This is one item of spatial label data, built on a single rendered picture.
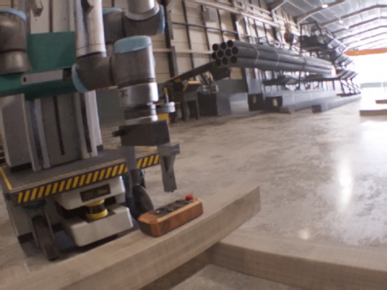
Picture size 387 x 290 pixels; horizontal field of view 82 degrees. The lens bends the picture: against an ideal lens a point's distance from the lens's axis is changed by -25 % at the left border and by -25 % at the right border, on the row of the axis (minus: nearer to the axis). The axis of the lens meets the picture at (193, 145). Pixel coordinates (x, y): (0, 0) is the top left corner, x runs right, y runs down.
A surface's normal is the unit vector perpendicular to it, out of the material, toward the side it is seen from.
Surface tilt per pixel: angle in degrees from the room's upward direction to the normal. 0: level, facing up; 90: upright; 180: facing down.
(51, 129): 90
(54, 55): 90
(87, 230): 90
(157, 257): 90
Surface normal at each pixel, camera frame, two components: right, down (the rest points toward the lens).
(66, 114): 0.69, 0.01
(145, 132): -0.67, 0.20
